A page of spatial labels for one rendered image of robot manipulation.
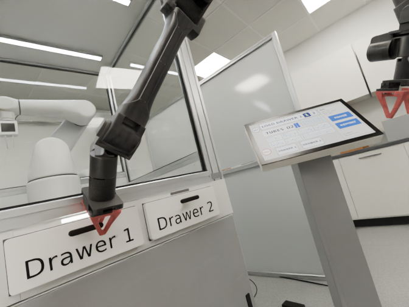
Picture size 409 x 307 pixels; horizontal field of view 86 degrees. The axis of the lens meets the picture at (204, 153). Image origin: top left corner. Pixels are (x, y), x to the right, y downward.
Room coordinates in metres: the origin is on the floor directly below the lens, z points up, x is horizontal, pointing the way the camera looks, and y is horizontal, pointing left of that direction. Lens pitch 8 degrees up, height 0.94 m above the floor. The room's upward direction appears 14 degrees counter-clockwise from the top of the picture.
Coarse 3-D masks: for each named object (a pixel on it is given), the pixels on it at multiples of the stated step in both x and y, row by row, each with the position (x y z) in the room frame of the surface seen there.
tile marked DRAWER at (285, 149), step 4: (292, 144) 0.99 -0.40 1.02; (296, 144) 0.99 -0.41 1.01; (276, 148) 1.00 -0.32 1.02; (280, 148) 1.00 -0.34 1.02; (284, 148) 0.99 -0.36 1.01; (288, 148) 0.99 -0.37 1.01; (292, 148) 0.98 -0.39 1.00; (296, 148) 0.98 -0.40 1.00; (280, 152) 0.98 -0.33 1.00; (284, 152) 0.98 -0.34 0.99; (288, 152) 0.97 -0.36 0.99
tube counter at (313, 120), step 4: (320, 116) 1.07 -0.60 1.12; (304, 120) 1.08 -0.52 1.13; (308, 120) 1.07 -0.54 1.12; (312, 120) 1.06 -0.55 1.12; (316, 120) 1.06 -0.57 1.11; (320, 120) 1.05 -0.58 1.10; (324, 120) 1.05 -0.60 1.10; (288, 124) 1.08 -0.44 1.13; (292, 124) 1.08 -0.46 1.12; (296, 124) 1.07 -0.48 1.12; (300, 124) 1.06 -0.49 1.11; (304, 124) 1.06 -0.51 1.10; (308, 124) 1.05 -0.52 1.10; (288, 128) 1.07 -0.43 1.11; (292, 128) 1.06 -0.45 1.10; (296, 128) 1.05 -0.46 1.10
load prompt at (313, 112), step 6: (300, 114) 1.11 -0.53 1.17; (306, 114) 1.10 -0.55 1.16; (312, 114) 1.09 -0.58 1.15; (318, 114) 1.08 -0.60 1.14; (276, 120) 1.12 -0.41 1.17; (282, 120) 1.11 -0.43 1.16; (288, 120) 1.10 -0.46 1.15; (294, 120) 1.09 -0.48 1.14; (264, 126) 1.12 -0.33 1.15; (270, 126) 1.10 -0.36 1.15
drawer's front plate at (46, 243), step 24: (120, 216) 0.62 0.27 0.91; (24, 240) 0.48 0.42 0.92; (48, 240) 0.50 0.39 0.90; (72, 240) 0.54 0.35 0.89; (96, 240) 0.57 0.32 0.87; (120, 240) 0.61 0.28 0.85; (24, 264) 0.47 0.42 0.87; (48, 264) 0.50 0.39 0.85; (72, 264) 0.53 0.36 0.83; (24, 288) 0.47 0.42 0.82
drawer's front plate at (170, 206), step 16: (192, 192) 0.79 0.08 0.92; (208, 192) 0.84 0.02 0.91; (144, 208) 0.68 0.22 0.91; (160, 208) 0.70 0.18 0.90; (176, 208) 0.74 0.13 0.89; (192, 208) 0.78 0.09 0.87; (208, 208) 0.83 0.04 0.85; (160, 224) 0.69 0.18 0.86; (176, 224) 0.73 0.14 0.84; (192, 224) 0.77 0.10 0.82
